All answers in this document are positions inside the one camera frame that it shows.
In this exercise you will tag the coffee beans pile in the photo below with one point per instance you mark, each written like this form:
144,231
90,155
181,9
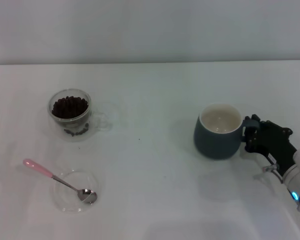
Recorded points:
69,107

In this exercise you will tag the dark teal ceramic mug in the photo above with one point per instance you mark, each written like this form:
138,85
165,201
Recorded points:
215,145

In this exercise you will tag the double-walled glass cup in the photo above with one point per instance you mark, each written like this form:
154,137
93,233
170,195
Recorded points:
100,122

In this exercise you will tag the clear glass saucer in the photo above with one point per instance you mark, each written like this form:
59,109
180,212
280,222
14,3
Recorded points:
67,202

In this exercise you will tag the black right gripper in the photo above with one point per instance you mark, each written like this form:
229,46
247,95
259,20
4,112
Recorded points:
275,142

